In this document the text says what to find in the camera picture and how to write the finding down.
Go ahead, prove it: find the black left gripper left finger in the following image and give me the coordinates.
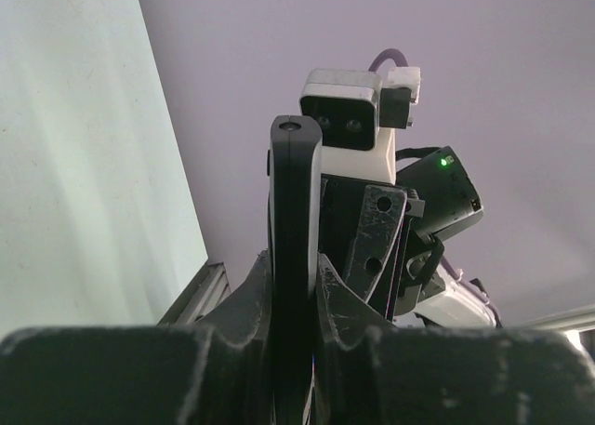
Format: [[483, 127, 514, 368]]
[[1, 254, 272, 424]]

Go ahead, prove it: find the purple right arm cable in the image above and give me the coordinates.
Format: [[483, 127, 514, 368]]
[[366, 47, 411, 73]]

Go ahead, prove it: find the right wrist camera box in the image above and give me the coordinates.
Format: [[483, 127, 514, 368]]
[[299, 66, 421, 185]]

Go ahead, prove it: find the aluminium frame post right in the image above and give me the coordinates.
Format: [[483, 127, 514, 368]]
[[508, 304, 594, 356]]

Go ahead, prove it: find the aluminium frame post left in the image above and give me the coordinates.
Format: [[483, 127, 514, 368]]
[[158, 263, 231, 325]]

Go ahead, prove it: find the aluminium frame post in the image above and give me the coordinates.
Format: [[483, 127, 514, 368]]
[[508, 304, 594, 356], [158, 263, 231, 325]]

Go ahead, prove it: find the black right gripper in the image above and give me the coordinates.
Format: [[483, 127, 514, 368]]
[[319, 175, 425, 321]]

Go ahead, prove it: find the black remote control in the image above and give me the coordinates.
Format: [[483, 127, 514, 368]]
[[269, 115, 323, 424]]

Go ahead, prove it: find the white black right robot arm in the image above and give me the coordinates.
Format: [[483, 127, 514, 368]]
[[320, 146, 502, 328]]

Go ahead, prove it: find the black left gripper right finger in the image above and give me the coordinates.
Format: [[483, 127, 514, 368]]
[[315, 256, 594, 424]]

